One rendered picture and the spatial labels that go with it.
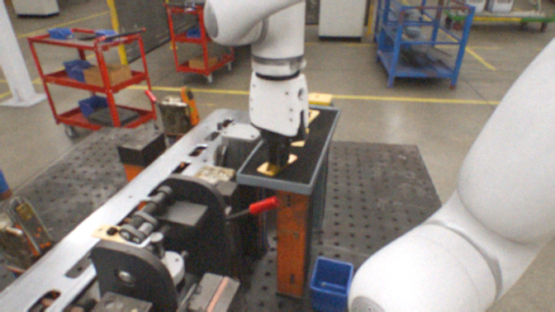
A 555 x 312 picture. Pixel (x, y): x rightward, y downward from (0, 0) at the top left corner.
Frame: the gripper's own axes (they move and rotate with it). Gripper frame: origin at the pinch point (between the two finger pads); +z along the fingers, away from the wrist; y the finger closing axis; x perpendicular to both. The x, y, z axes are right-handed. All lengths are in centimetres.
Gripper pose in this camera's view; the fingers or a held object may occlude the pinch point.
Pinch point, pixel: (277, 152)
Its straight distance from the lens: 67.4
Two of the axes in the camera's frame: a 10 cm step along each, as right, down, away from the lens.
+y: -8.2, -2.9, 4.9
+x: -5.7, 4.1, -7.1
